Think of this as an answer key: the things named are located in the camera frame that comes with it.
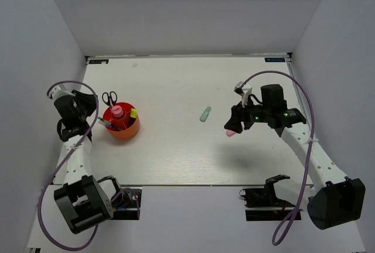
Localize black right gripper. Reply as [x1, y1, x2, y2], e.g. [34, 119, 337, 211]
[224, 95, 271, 134]

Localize pink translucent stapler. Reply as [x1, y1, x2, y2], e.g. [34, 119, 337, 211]
[226, 130, 236, 137]

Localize green ink pen refill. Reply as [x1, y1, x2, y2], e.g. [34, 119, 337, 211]
[98, 117, 121, 131]

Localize black handled scissors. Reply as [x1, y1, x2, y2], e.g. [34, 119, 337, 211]
[101, 91, 118, 112]

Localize pink glue stick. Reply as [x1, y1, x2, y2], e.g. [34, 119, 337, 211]
[111, 105, 125, 119]

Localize green translucent stapler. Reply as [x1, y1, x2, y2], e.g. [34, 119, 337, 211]
[199, 106, 212, 122]

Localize yellow cap black highlighter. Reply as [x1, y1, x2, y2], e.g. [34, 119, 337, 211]
[129, 108, 138, 126]

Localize blue ink pen refill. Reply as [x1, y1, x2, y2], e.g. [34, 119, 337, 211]
[100, 121, 118, 130]

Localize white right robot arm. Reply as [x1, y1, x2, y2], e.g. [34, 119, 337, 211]
[224, 82, 366, 230]

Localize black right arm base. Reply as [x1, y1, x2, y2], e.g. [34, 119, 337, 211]
[239, 175, 301, 221]

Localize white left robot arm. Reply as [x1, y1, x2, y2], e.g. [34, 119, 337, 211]
[50, 85, 124, 234]

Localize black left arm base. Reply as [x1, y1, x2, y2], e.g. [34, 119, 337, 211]
[112, 188, 142, 221]

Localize blue label sticker left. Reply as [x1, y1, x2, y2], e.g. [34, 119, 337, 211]
[88, 59, 109, 64]

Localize blue label sticker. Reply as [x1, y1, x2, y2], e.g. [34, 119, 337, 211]
[88, 59, 109, 64]
[264, 57, 285, 63]

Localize orange round organizer container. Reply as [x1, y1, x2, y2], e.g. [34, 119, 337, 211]
[102, 102, 140, 140]

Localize blue label sticker right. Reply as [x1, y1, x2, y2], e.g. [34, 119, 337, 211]
[264, 57, 285, 63]

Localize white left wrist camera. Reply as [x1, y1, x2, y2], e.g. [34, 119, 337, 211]
[47, 84, 73, 101]

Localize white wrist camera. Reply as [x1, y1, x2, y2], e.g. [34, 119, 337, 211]
[47, 84, 73, 101]
[234, 81, 253, 108]

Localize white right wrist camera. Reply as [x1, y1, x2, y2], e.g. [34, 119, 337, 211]
[234, 81, 253, 108]

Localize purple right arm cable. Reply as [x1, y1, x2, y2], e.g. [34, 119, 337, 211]
[242, 70, 315, 247]

